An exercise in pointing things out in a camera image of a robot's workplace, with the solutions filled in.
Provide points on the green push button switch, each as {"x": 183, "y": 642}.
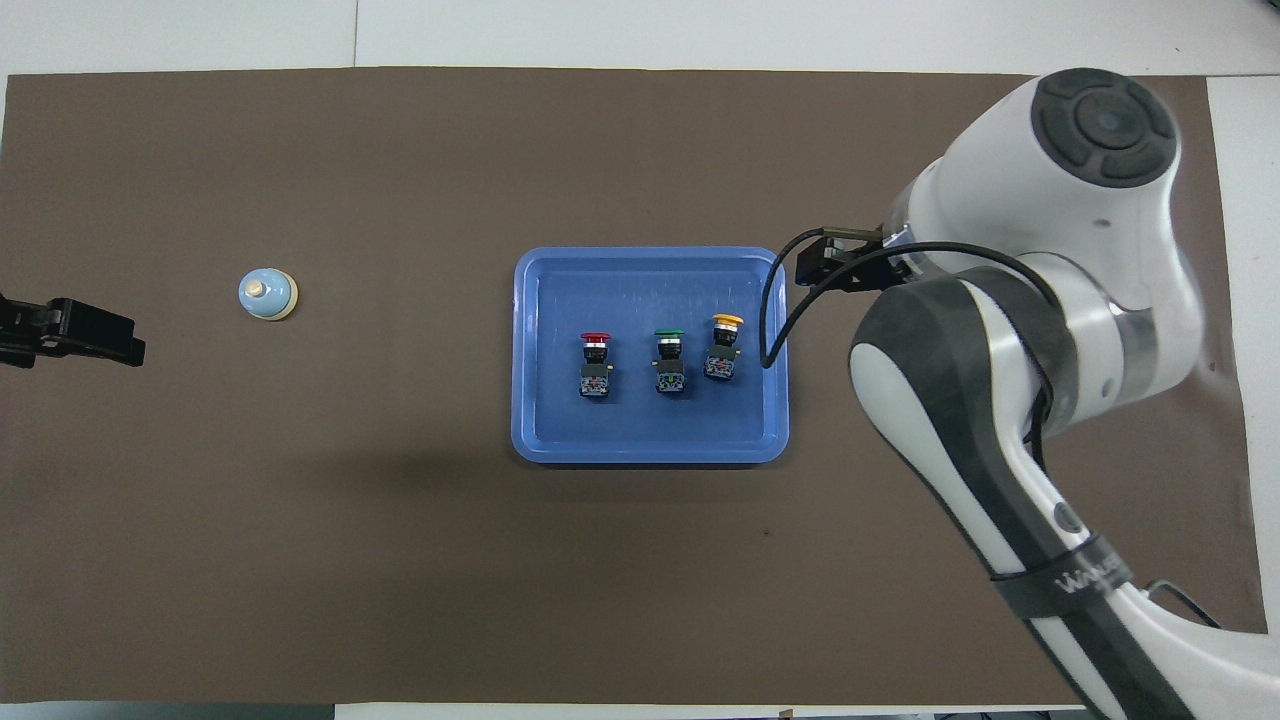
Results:
{"x": 669, "y": 376}

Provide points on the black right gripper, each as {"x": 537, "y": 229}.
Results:
{"x": 870, "y": 270}

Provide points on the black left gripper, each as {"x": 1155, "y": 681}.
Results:
{"x": 20, "y": 325}

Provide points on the blue plastic tray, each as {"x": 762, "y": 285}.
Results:
{"x": 560, "y": 430}

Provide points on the red push button switch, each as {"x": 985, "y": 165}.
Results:
{"x": 596, "y": 378}

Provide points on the light blue desk bell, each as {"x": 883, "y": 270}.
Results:
{"x": 268, "y": 298}

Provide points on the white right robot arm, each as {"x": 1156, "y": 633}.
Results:
{"x": 1060, "y": 200}

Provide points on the yellow push button switch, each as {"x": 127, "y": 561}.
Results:
{"x": 722, "y": 360}

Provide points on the brown table mat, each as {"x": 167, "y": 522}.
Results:
{"x": 400, "y": 150}

